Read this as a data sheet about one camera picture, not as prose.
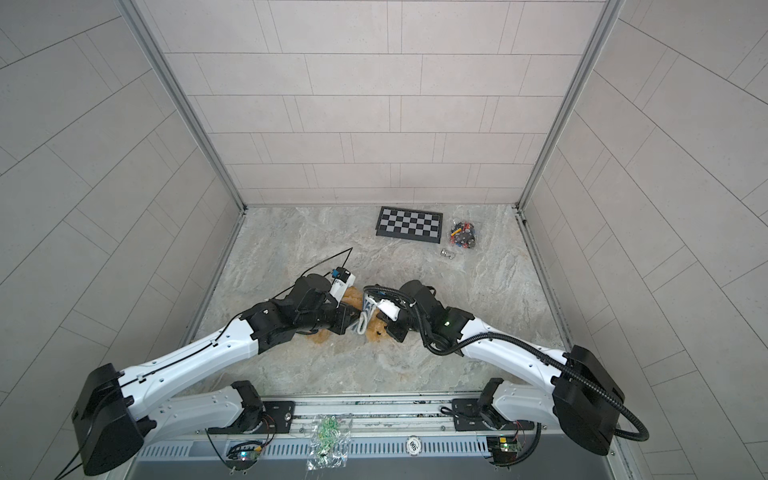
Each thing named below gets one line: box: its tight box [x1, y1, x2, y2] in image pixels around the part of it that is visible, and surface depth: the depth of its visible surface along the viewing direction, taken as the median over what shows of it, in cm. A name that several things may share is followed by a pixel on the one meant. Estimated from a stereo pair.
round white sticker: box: [406, 437, 422, 455], surface depth 69 cm
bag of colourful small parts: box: [449, 220, 476, 249], surface depth 107 cm
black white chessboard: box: [376, 206, 444, 244], surface depth 110 cm
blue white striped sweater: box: [351, 293, 377, 335], surface depth 73 cm
